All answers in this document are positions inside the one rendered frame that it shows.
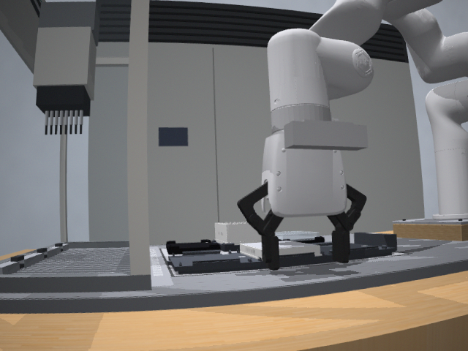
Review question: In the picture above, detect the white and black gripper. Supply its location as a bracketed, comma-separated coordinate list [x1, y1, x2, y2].
[237, 130, 366, 271]

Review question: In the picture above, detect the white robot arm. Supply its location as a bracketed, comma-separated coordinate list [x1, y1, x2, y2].
[267, 0, 468, 219]

